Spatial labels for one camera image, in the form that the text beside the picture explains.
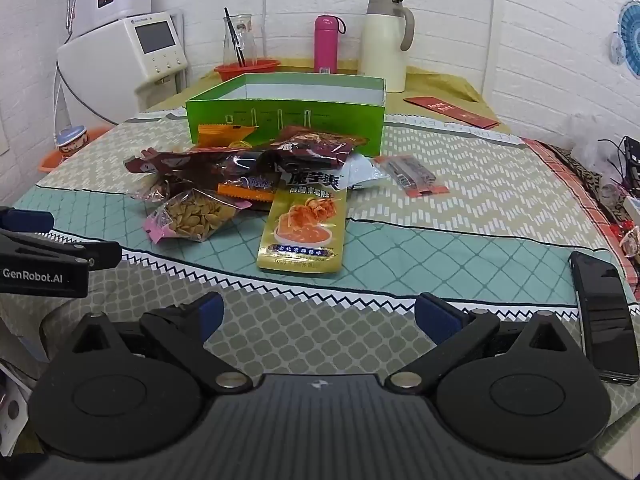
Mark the blue fan wall decoration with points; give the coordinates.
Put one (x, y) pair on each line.
(629, 35)

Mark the clear plastic bag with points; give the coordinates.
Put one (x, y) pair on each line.
(592, 142)

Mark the golden snack packet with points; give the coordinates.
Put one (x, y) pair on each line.
(305, 230)

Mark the dark red snack packet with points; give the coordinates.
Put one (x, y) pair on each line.
(315, 147)

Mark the red envelope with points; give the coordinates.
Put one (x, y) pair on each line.
(450, 110)

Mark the white water dispenser with screen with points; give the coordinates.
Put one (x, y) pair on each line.
(125, 60)

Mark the white foil snack packet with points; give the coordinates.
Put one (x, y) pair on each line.
(367, 172)

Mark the orange snack packet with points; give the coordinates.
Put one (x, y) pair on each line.
(225, 135)
(247, 193)

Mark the black smartphone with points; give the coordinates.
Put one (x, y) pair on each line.
(602, 320)

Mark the brown snack packet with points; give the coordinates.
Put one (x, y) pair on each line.
(170, 160)

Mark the patterned green tablecloth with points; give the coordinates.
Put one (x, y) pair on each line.
(450, 240)

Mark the red plastic basket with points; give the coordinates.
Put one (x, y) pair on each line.
(250, 71)

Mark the glass carafe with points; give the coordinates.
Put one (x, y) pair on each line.
(240, 40)

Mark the pink-edged nut packet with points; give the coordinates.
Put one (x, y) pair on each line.
(195, 215)

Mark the small printed cup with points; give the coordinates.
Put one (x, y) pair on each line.
(72, 142)

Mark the clear orange-edged snack packet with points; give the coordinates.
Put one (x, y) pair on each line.
(412, 175)

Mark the black chopsticks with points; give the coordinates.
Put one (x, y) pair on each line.
(234, 35)

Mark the cream thermos jug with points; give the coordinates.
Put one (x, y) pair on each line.
(382, 50)

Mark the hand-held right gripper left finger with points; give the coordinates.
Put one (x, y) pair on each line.
(212, 312)

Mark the green cardboard box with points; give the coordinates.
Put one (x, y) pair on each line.
(280, 117)

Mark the pink thermos bottle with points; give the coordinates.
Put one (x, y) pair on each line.
(326, 45)

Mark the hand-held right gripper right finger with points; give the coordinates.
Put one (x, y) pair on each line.
(434, 316)

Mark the white wall conduit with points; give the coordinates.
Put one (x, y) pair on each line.
(489, 20)

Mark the dark purple snack packet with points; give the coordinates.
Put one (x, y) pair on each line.
(247, 172)

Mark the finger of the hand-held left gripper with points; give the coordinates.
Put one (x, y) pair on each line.
(30, 221)

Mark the orange plastic bowl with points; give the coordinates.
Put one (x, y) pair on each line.
(92, 140)

